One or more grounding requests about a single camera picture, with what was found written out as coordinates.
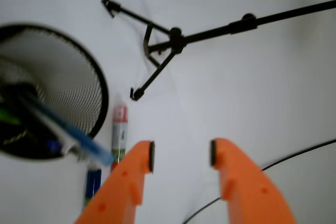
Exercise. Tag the black blue ballpoint pen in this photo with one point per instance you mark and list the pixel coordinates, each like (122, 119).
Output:
(54, 146)

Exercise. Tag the black mesh pen holder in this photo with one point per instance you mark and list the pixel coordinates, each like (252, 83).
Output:
(61, 74)

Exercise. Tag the red cap marker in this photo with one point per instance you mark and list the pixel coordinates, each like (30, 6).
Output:
(119, 131)

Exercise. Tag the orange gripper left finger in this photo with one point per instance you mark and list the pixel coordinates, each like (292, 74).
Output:
(117, 199)

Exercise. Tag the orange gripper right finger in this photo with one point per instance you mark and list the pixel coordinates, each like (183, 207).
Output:
(250, 194)

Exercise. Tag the blue cap marker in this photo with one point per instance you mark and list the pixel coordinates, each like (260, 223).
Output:
(93, 183)

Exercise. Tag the black camera tripod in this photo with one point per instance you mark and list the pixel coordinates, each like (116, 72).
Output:
(161, 54)

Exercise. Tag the green mechanical pencil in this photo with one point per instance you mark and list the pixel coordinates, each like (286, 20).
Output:
(8, 117)

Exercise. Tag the white dotted pen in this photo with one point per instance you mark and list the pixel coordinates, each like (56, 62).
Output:
(66, 141)

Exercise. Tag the translucent blue pen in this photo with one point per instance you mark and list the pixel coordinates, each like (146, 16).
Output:
(88, 150)

